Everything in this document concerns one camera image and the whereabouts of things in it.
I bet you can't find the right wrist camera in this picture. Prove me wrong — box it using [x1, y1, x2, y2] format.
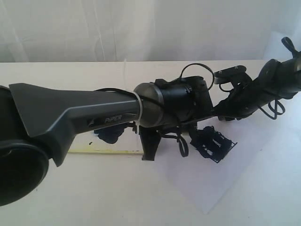
[214, 65, 252, 86]

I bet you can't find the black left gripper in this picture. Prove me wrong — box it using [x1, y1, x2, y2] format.
[139, 126, 162, 161]

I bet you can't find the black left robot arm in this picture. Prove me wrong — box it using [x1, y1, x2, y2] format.
[0, 76, 213, 205]

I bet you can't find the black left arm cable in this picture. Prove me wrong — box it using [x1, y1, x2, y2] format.
[178, 63, 216, 91]

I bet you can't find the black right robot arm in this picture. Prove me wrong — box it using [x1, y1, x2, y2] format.
[213, 37, 301, 121]

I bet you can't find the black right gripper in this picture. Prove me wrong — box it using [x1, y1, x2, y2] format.
[212, 87, 261, 119]

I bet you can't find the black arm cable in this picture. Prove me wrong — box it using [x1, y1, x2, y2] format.
[260, 98, 285, 121]
[178, 63, 216, 91]

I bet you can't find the white paint tray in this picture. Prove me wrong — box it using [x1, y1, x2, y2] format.
[68, 128, 143, 154]

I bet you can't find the white paper with square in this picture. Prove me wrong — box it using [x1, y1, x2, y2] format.
[147, 95, 301, 213]

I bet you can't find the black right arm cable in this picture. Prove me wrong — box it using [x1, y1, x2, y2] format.
[260, 98, 285, 121]

